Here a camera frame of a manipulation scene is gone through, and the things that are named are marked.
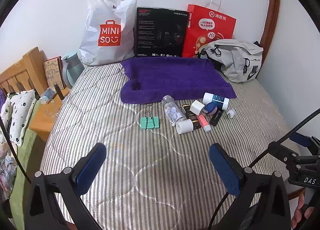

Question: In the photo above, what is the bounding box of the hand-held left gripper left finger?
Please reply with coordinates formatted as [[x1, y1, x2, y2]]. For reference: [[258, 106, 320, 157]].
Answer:
[[25, 142, 108, 230]]

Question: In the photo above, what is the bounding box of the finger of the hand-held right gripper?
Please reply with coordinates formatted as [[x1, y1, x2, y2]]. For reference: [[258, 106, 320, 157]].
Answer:
[[268, 141, 304, 169], [290, 132, 320, 155]]

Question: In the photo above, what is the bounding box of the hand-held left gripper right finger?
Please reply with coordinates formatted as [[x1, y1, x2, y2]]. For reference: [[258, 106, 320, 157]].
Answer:
[[209, 143, 293, 230]]

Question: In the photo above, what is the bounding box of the pink highlighter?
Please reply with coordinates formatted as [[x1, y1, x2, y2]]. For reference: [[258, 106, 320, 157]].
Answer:
[[197, 114, 211, 132]]

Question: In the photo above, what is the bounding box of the black slim tube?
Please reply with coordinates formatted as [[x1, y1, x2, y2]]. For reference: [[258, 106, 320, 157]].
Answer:
[[209, 108, 224, 127]]

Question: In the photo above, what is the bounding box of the black and gold box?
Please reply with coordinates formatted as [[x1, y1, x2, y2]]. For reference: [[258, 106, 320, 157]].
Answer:
[[182, 104, 201, 129]]

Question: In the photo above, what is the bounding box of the white tape roll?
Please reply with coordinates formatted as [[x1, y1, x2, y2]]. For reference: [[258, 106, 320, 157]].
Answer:
[[176, 120, 193, 135]]

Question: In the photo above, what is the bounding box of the white and blue bottle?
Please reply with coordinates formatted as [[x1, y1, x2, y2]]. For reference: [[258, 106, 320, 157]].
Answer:
[[202, 92, 229, 110]]

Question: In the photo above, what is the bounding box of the green binder clip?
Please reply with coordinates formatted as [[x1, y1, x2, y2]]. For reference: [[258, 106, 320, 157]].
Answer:
[[140, 105, 160, 129]]

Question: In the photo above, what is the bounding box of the clear plastic bottle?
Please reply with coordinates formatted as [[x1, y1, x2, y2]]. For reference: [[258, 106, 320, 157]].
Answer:
[[162, 95, 185, 127]]

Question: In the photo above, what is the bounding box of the person's right hand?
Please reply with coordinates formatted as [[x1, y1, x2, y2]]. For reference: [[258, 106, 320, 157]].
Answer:
[[291, 194, 313, 230]]

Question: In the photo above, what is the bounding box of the striped quilt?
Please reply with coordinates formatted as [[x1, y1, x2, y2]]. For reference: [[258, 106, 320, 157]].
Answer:
[[40, 61, 300, 230]]

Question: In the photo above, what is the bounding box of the blue round case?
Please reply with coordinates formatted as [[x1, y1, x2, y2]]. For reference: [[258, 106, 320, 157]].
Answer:
[[204, 102, 218, 116]]

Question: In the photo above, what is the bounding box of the green blanket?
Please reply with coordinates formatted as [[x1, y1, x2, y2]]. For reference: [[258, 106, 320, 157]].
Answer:
[[10, 100, 52, 220]]

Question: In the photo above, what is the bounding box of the wooden nightstand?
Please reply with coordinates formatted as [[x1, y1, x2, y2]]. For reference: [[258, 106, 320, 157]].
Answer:
[[29, 87, 70, 142]]

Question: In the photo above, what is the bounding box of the blue and white packet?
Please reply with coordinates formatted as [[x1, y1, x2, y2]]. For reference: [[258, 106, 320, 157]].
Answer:
[[40, 88, 57, 104]]

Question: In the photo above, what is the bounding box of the white floral pillow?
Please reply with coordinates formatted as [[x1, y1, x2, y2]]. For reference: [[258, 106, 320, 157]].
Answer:
[[0, 89, 38, 144]]

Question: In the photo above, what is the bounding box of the purple towel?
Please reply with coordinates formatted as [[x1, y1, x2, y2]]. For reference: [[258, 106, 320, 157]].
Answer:
[[120, 58, 237, 104]]

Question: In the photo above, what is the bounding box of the teal kettle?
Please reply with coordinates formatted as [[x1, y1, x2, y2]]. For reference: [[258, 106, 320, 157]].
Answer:
[[61, 51, 85, 89]]

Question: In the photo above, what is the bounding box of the patterned book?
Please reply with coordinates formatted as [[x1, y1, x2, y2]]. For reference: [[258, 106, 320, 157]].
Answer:
[[43, 56, 66, 90]]

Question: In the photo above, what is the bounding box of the grey sling bag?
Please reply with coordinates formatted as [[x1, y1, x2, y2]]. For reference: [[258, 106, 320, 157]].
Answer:
[[199, 39, 264, 83]]

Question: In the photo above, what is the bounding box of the white plastic shopping bag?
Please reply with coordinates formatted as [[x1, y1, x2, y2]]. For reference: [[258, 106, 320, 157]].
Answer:
[[78, 0, 138, 66]]

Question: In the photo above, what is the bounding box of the wooden headboard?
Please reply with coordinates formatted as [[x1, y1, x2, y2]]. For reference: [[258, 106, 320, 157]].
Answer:
[[0, 47, 48, 95]]

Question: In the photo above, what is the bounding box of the red paper bag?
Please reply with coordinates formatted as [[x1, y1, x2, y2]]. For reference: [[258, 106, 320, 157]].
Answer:
[[182, 0, 237, 58]]

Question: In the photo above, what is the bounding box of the black product box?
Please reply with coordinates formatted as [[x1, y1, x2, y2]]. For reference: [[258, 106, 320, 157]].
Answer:
[[136, 7, 189, 58]]

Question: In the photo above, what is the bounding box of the thin black cable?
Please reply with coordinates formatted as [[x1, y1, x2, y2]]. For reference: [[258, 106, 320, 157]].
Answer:
[[0, 116, 29, 184]]

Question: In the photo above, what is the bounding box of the wooden door frame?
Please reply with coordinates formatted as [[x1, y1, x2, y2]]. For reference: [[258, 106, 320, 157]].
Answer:
[[259, 0, 280, 48]]

